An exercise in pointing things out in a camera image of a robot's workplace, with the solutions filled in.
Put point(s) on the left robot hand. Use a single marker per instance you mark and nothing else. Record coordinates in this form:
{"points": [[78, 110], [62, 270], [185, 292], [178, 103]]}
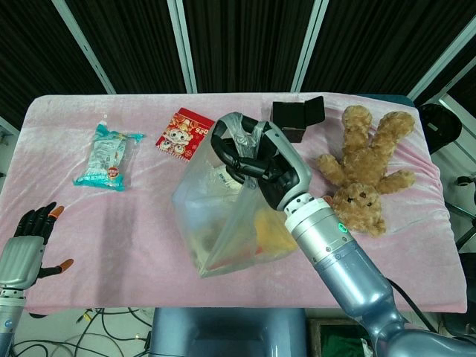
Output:
{"points": [[21, 253]]}

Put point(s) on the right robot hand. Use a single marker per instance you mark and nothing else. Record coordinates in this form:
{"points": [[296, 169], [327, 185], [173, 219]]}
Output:
{"points": [[277, 163]]}

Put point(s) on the clear plastic bag with food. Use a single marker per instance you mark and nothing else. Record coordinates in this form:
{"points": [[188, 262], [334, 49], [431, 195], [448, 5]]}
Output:
{"points": [[223, 208]]}

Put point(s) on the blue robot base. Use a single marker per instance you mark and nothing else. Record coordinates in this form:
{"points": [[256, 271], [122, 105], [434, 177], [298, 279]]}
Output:
{"points": [[227, 332]]}

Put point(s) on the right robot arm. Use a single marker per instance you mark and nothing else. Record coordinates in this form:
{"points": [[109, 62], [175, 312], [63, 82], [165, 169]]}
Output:
{"points": [[346, 267]]}

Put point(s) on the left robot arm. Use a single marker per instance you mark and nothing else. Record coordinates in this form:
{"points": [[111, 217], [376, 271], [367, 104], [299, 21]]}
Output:
{"points": [[8, 320]]}

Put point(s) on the black open gift box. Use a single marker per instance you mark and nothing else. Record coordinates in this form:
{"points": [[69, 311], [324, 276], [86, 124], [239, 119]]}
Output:
{"points": [[297, 113]]}

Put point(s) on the brown teddy bear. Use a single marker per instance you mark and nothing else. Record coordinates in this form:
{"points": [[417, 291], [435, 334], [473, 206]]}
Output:
{"points": [[366, 175]]}

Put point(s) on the pink table cloth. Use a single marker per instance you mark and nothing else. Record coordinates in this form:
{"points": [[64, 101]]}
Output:
{"points": [[111, 230]]}

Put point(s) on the red spiral calendar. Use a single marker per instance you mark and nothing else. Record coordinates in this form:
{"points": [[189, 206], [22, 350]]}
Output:
{"points": [[184, 135]]}

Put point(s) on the teal snack package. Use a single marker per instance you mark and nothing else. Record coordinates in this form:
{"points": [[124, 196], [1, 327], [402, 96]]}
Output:
{"points": [[106, 158]]}

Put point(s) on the wooden crate with green cloth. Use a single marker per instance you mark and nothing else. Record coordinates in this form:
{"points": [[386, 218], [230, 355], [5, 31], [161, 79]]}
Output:
{"points": [[334, 340]]}

